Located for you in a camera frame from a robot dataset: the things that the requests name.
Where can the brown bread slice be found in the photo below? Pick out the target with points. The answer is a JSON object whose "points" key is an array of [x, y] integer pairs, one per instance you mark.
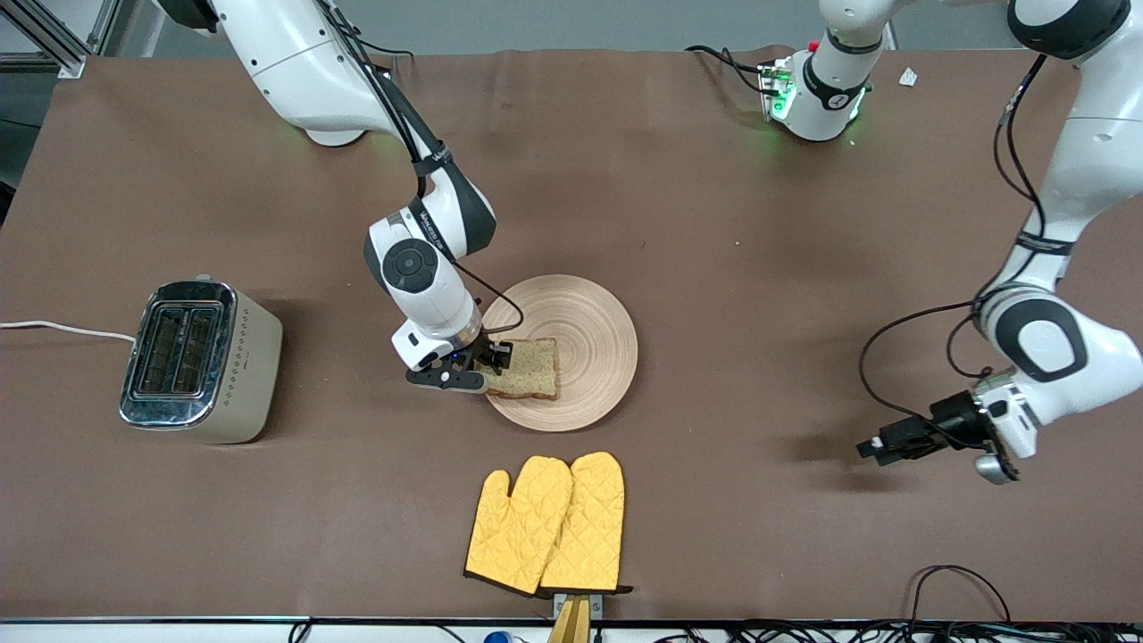
{"points": [[534, 371]]}

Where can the aluminium frame profile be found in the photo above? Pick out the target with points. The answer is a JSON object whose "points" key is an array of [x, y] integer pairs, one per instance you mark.
{"points": [[49, 36]]}

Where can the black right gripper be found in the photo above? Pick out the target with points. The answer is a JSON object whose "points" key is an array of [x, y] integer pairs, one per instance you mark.
{"points": [[488, 349]]}

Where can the small white paper scrap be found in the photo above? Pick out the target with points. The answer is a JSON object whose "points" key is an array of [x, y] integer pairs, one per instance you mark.
{"points": [[908, 78]]}

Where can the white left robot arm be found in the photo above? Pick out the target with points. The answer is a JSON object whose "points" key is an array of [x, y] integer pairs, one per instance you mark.
{"points": [[1054, 348]]}

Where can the beige chrome two-slot toaster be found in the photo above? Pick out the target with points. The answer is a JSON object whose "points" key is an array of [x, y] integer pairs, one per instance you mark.
{"points": [[201, 362]]}

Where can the small blue round object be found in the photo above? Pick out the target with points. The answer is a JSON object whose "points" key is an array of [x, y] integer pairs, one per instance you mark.
{"points": [[496, 638]]}

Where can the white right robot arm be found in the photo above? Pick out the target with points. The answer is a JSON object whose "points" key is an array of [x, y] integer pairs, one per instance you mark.
{"points": [[429, 268]]}

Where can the brown table cover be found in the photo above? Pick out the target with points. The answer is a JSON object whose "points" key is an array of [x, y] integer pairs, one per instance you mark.
{"points": [[714, 223]]}

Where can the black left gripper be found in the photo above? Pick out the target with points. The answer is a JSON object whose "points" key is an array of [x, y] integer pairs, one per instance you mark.
{"points": [[952, 416]]}

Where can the round wooden plate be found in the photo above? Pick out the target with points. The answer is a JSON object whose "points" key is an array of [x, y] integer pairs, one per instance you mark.
{"points": [[580, 313]]}

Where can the yellow quilted oven mitt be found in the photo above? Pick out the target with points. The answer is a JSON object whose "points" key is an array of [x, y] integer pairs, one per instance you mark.
{"points": [[518, 527], [589, 527]]}

